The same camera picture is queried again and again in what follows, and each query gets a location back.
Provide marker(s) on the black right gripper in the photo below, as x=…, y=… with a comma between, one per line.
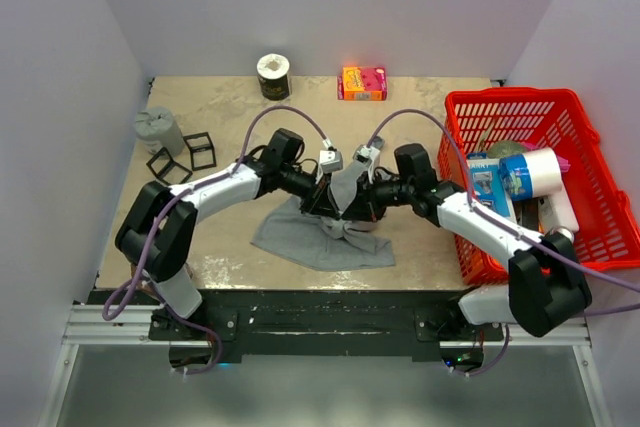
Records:
x=366, y=205

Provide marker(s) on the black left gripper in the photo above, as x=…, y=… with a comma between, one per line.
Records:
x=319, y=201

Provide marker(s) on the grey sleeveless shirt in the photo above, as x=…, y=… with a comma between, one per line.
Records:
x=322, y=244

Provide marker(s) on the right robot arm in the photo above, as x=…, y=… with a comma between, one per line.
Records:
x=544, y=288

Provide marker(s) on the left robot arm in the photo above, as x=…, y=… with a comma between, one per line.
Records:
x=157, y=232

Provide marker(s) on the black brooch display case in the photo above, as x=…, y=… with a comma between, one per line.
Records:
x=201, y=151

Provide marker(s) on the orange pink snack box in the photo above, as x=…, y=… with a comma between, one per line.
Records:
x=362, y=84

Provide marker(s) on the blue razor package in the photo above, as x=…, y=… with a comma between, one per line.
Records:
x=488, y=187

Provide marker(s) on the red plastic basket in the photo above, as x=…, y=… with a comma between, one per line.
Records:
x=608, y=238

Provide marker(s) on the green round fruit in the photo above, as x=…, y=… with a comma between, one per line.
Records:
x=506, y=148

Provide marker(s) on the toilet paper roll black wrapper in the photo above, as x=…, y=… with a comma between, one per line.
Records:
x=273, y=75

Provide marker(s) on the blue white wipes roll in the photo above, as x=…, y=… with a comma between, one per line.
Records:
x=530, y=175

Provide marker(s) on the grey paper roll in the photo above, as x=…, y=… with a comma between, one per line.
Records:
x=156, y=128

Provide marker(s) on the white box in basket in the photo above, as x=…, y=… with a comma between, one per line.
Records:
x=555, y=211

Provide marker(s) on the pink packet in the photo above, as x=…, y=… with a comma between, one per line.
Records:
x=564, y=164

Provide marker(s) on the silver drink can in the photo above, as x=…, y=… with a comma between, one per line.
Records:
x=565, y=232

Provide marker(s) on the brown wooden block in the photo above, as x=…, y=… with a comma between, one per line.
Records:
x=139, y=278

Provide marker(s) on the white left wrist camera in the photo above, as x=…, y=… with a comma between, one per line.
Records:
x=330, y=159

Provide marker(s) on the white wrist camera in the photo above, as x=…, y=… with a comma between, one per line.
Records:
x=367, y=157
x=330, y=159

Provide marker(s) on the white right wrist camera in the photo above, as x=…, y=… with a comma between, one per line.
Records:
x=367, y=157

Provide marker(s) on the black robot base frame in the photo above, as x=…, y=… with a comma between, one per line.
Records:
x=414, y=324

